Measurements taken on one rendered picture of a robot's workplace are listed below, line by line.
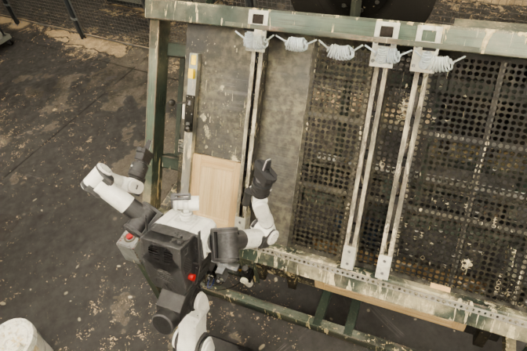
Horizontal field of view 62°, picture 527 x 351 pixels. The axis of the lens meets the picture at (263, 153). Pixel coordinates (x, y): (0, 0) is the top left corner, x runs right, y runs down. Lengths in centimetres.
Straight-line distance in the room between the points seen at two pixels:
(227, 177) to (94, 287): 167
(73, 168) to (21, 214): 62
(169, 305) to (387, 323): 159
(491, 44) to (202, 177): 154
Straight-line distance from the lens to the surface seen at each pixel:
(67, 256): 398
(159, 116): 259
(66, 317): 368
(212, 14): 229
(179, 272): 195
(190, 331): 244
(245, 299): 311
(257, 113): 224
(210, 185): 249
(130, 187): 228
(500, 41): 203
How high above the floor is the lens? 292
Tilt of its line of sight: 45 degrees down
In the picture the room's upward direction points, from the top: 9 degrees counter-clockwise
